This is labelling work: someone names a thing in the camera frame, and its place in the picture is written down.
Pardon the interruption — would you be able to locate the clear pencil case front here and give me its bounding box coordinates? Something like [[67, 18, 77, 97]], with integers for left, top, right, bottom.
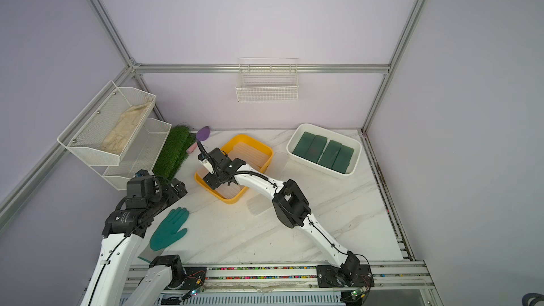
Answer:
[[216, 183, 242, 200]]

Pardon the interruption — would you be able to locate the beige cloth in shelf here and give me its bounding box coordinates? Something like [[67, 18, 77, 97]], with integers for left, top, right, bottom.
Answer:
[[100, 102, 151, 155]]

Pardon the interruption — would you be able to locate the clear ribbed pencil case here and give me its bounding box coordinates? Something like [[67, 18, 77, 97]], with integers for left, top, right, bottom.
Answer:
[[231, 143, 270, 170], [246, 195, 273, 216]]

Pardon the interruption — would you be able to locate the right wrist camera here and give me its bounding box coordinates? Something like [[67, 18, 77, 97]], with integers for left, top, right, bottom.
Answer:
[[198, 154, 215, 174]]

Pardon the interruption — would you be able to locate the white wire wall basket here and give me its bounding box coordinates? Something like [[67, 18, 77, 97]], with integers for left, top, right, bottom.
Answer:
[[235, 58, 299, 103]]

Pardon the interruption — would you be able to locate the purple pink toy shovel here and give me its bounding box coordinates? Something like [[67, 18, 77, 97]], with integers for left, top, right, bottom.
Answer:
[[186, 126, 211, 154]]

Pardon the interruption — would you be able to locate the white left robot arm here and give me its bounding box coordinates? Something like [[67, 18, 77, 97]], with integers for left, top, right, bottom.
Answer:
[[81, 169, 187, 305]]

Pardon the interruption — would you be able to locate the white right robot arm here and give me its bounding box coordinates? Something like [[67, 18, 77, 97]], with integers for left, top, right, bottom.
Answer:
[[197, 143, 374, 290]]

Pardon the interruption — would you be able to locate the green rubber glove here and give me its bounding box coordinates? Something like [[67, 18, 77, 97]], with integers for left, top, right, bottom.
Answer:
[[150, 208, 190, 251]]

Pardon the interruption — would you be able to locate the green artificial grass roll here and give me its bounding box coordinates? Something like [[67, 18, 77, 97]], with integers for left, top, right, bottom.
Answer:
[[152, 126, 196, 179]]

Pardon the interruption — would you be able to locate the yellow plastic storage box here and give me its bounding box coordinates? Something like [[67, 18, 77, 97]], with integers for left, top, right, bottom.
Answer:
[[194, 134, 274, 204]]

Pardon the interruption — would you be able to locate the green pencil case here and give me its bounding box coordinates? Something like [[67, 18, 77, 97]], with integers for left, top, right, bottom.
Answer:
[[331, 145, 354, 174], [318, 140, 342, 169], [304, 135, 327, 163], [292, 132, 315, 158]]

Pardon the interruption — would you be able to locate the white plastic storage box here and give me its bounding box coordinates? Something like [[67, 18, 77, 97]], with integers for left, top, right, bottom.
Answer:
[[286, 123, 362, 179]]

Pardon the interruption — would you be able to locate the white mesh wall shelf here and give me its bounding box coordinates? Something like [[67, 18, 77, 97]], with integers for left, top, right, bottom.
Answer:
[[58, 82, 171, 191]]

